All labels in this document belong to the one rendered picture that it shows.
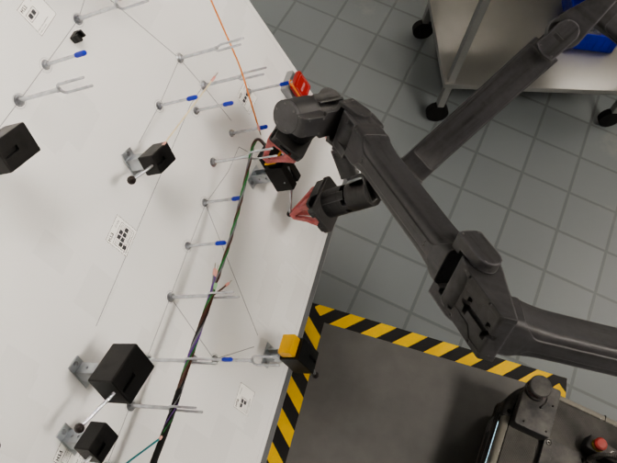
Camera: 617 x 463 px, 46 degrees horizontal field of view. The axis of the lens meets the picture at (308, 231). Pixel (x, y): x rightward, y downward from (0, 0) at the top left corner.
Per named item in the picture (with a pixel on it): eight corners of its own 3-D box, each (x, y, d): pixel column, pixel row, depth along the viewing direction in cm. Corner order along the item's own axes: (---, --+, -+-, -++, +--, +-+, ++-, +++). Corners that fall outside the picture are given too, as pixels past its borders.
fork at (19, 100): (27, 100, 103) (96, 81, 96) (21, 109, 102) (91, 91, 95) (16, 90, 102) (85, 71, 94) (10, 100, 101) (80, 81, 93)
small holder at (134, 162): (99, 174, 113) (132, 167, 109) (132, 143, 120) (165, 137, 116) (114, 198, 115) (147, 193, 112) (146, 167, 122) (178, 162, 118)
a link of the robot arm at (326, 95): (354, 110, 127) (340, 82, 128) (328, 117, 123) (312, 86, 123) (330, 129, 132) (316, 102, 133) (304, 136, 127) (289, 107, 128)
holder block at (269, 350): (286, 386, 151) (328, 388, 146) (255, 358, 143) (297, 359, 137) (292, 365, 153) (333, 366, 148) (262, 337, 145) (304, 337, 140)
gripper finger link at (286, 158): (246, 157, 137) (274, 133, 131) (260, 133, 142) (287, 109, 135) (274, 179, 139) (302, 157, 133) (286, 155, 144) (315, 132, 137)
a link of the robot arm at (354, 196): (375, 208, 136) (388, 199, 140) (362, 174, 135) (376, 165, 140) (345, 216, 140) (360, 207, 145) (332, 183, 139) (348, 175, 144)
